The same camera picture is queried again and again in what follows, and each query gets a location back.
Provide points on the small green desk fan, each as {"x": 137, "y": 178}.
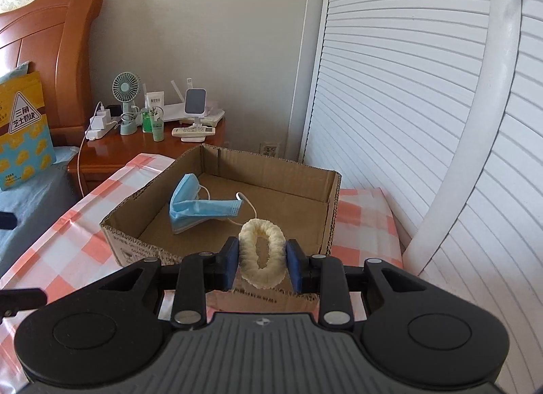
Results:
{"x": 126, "y": 84}

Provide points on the wooden nightstand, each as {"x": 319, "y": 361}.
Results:
{"x": 140, "y": 149}

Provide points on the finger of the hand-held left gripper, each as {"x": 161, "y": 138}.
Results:
{"x": 6, "y": 221}
{"x": 21, "y": 298}

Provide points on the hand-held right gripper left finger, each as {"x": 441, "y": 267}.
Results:
{"x": 231, "y": 266}

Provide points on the white tube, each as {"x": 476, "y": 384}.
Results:
{"x": 155, "y": 100}

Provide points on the blue face mask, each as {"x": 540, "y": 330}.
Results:
{"x": 195, "y": 209}

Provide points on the white power strip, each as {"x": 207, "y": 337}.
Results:
{"x": 96, "y": 134}

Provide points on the white remote control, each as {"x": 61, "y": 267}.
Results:
{"x": 193, "y": 131}

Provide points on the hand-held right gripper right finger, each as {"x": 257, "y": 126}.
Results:
{"x": 292, "y": 270}

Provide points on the orange checkered tablecloth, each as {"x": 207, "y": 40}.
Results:
{"x": 63, "y": 241}

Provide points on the wooden headboard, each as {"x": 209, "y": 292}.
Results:
{"x": 42, "y": 37}

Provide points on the white router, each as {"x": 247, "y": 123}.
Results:
{"x": 178, "y": 116}

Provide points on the white charger plug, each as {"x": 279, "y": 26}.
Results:
{"x": 102, "y": 116}

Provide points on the green bottle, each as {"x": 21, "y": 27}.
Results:
{"x": 158, "y": 129}

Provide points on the white curved pole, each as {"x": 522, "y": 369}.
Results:
{"x": 488, "y": 101}

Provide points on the yellow snack bag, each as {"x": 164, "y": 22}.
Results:
{"x": 25, "y": 143}

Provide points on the cream fluffy scrunchie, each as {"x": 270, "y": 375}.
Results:
{"x": 250, "y": 271}

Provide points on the cardboard box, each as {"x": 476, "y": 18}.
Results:
{"x": 297, "y": 182}

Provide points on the blue pillow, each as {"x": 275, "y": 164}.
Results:
{"x": 15, "y": 71}

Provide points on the low white wall socket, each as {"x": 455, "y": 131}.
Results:
{"x": 270, "y": 150}

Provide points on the white louvered wardrobe door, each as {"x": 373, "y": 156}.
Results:
{"x": 382, "y": 101}

